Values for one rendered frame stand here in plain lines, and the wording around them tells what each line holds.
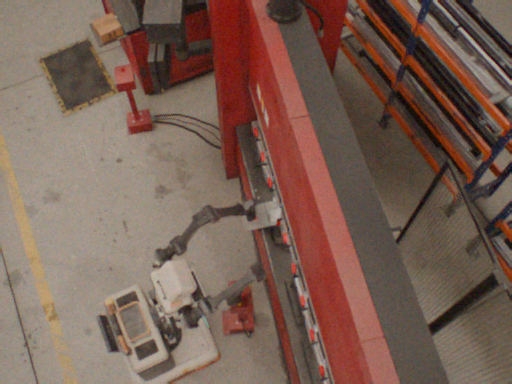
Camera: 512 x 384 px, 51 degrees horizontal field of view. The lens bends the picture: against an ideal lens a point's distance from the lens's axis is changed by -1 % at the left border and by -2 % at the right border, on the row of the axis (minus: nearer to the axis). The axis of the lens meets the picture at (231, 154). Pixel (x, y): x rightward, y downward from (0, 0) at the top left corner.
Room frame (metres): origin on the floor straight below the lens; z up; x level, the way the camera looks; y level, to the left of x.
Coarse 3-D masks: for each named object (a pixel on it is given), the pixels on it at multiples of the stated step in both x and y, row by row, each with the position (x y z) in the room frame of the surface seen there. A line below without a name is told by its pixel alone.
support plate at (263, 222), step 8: (256, 208) 1.59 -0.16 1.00; (264, 208) 1.59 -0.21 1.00; (272, 208) 1.59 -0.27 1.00; (256, 216) 1.53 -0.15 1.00; (264, 216) 1.53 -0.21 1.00; (248, 224) 1.48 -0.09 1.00; (256, 224) 1.47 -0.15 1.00; (264, 224) 1.47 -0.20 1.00; (272, 224) 1.47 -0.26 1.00; (280, 224) 1.47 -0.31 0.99
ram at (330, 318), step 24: (264, 72) 1.99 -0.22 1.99; (264, 96) 1.97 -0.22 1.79; (264, 120) 1.95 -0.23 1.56; (288, 144) 1.47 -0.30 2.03; (288, 168) 1.43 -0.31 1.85; (288, 192) 1.38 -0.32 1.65; (288, 216) 1.33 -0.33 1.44; (312, 216) 1.04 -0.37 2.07; (312, 240) 0.98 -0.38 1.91; (312, 264) 0.92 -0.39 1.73; (312, 288) 0.85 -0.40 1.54; (336, 312) 0.61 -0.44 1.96; (336, 336) 0.53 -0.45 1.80; (336, 360) 0.45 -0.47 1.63
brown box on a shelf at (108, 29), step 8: (104, 16) 3.44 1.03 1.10; (112, 16) 3.43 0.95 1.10; (96, 24) 3.35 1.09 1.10; (104, 24) 3.34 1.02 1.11; (112, 24) 3.34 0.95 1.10; (120, 24) 3.44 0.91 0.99; (96, 32) 3.33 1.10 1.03; (104, 32) 3.25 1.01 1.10; (112, 32) 3.27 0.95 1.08; (120, 32) 3.30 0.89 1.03; (104, 40) 3.23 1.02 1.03; (112, 40) 3.26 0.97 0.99
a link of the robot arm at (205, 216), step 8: (208, 208) 1.35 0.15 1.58; (192, 216) 1.30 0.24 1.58; (200, 216) 1.30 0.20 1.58; (208, 216) 1.30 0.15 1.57; (216, 216) 1.31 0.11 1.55; (192, 224) 1.27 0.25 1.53; (200, 224) 1.25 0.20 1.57; (184, 232) 1.27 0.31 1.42; (192, 232) 1.25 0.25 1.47; (176, 240) 1.26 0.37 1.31; (184, 240) 1.24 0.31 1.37; (184, 248) 1.22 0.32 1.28
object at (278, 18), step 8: (272, 0) 2.14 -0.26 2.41; (280, 0) 2.10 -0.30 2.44; (288, 0) 2.09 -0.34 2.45; (296, 0) 2.12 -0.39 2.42; (272, 8) 2.13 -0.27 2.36; (280, 8) 2.10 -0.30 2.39; (288, 8) 2.09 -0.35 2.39; (296, 8) 2.12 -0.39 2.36; (312, 8) 1.96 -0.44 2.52; (272, 16) 2.10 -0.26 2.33; (280, 16) 2.10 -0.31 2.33; (288, 16) 2.09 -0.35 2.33; (296, 16) 2.10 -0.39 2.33; (320, 16) 1.96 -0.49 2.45; (320, 24) 1.97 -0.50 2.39; (320, 32) 1.96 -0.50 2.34
